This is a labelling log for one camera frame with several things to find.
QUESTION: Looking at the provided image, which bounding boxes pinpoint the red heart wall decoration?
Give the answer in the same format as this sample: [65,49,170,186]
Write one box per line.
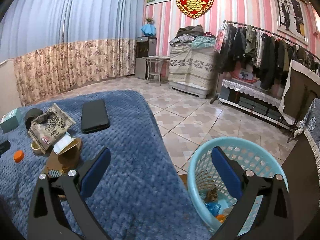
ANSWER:
[176,0,214,19]

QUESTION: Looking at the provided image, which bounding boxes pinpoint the blue textured table cloth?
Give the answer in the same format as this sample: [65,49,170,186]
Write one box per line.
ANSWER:
[1,90,210,239]

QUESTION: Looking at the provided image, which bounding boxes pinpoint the brown phone case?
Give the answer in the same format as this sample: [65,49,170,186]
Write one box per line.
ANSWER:
[42,138,82,178]

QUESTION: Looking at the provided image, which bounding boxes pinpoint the blue plastic wrapper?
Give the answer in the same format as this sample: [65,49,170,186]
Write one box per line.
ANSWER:
[205,202,221,217]

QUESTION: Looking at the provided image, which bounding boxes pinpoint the orange bottle cap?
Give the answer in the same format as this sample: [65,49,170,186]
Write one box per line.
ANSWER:
[13,150,24,163]

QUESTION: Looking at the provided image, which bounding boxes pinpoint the blue floral sofa cover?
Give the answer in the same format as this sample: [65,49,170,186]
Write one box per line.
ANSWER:
[294,98,320,176]

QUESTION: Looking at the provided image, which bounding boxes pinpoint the low tv stand with lace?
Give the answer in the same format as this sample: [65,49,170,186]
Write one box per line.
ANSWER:
[219,79,290,129]

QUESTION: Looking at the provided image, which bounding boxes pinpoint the light blue plastic basket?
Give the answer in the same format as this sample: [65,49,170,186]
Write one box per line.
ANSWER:
[187,137,289,237]

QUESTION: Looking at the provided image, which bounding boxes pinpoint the grey water dispenser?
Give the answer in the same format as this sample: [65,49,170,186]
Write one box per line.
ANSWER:
[135,36,157,80]

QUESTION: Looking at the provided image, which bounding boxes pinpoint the blue covered potted plant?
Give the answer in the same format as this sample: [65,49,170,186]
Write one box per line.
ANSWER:
[141,17,156,37]

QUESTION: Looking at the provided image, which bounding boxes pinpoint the framed couple silhouette poster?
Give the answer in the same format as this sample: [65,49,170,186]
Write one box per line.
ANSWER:
[274,0,308,45]

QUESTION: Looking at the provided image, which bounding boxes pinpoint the light blue paper card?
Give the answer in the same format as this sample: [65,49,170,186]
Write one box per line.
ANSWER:
[53,132,73,154]

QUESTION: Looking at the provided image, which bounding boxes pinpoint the teal small box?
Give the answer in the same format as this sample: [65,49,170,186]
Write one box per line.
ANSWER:
[1,108,21,133]

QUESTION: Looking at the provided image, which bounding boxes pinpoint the brown crumpled wrapper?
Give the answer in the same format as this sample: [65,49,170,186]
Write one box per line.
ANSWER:
[204,187,218,203]

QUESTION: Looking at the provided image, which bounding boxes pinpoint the metal clothes rack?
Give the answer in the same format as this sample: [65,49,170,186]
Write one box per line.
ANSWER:
[209,19,320,105]

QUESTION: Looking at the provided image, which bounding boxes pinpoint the pile of folded clothes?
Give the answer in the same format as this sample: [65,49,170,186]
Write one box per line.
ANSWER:
[169,24,216,49]

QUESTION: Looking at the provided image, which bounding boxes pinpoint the grey printed snack bag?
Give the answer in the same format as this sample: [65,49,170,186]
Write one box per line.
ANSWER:
[28,103,76,154]

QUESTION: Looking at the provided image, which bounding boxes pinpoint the small metal folding table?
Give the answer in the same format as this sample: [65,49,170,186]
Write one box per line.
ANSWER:
[143,55,170,86]

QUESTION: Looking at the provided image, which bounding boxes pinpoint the blue and floral curtain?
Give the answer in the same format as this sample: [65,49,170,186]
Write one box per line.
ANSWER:
[1,0,144,105]

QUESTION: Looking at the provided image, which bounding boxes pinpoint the small beige bowl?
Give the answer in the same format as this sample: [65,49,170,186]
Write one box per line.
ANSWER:
[31,141,46,154]

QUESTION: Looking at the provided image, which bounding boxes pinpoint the hanging dark clothes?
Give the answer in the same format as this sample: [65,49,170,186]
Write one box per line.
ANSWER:
[216,23,320,91]

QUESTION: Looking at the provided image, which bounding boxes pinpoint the patterned cloth covered cabinet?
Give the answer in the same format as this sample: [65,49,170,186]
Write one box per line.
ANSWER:
[168,44,218,99]

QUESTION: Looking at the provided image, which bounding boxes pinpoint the black rectangular case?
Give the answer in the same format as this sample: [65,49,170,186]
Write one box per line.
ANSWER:
[81,99,110,134]

